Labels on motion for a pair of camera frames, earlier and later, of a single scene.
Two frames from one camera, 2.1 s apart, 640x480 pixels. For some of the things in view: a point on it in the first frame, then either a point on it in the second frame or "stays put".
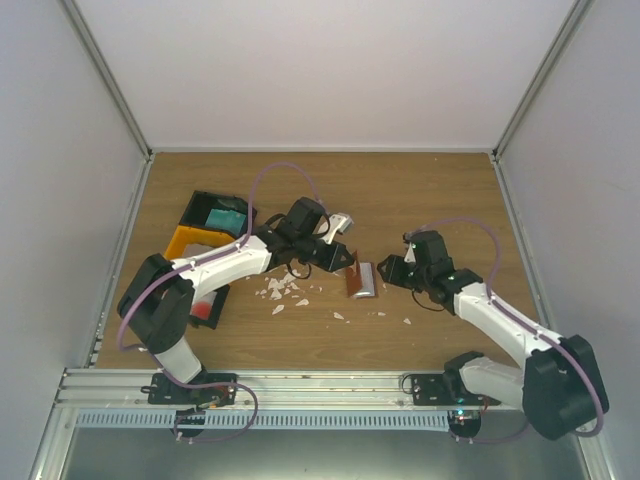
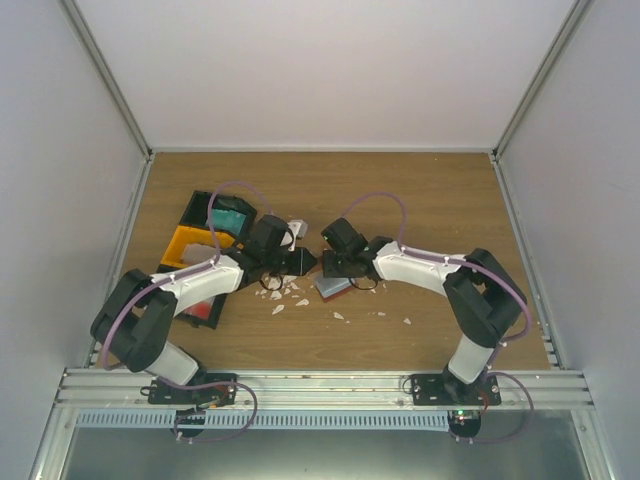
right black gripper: [392, 274] to [329, 269]
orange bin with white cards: [185, 235] stays put
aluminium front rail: [100, 390] stays put
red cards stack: [201, 310] stays put
